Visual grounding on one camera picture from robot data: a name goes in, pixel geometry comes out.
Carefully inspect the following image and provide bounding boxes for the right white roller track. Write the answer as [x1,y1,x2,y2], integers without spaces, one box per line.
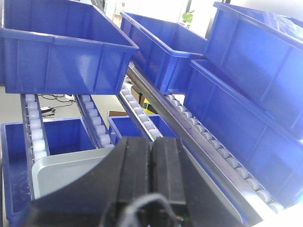
[166,95,284,213]

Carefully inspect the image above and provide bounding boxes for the centre white roller track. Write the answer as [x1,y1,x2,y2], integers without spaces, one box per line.
[117,84,163,142]

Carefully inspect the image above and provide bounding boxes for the far-left roller track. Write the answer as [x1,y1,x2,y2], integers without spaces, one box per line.
[20,94,50,164]

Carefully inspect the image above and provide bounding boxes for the blue bin right lower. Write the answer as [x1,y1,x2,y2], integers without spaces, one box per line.
[185,59,303,206]

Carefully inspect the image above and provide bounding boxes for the blue bin upper left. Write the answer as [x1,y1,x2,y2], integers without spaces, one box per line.
[0,0,138,95]

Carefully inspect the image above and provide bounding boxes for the right steel divider rail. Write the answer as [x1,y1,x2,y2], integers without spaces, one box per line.
[127,63,272,227]

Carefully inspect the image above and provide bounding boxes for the lower silver tray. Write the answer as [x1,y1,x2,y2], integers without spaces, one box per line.
[32,147,243,226]

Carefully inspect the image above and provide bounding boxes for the blue bin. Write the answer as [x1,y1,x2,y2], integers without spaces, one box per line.
[205,2,303,139]
[121,12,207,95]
[108,114,177,145]
[0,0,138,95]
[185,59,303,206]
[1,118,94,223]

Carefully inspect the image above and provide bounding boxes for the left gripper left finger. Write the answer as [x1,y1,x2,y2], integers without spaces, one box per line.
[23,137,150,227]

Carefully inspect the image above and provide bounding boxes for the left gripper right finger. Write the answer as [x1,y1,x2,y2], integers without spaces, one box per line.
[151,137,233,227]

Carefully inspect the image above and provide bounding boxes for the left white roller track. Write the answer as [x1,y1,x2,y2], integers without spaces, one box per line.
[74,95,114,148]

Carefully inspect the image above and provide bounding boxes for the blue bin lower left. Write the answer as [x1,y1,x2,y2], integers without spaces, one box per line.
[1,118,94,223]

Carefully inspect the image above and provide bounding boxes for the blue bin lower centre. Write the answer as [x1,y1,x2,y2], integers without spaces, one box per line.
[108,114,177,145]

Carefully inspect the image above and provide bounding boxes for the blue bin upper middle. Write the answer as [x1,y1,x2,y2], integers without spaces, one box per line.
[121,12,207,95]

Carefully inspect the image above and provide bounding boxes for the white roller track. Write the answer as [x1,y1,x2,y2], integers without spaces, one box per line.
[166,95,284,213]
[74,95,114,148]
[117,84,163,142]

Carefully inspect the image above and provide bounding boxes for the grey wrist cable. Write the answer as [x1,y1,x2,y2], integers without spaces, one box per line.
[123,193,182,227]

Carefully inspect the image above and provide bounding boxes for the blue bin upper right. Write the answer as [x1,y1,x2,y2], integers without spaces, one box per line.
[205,2,303,139]

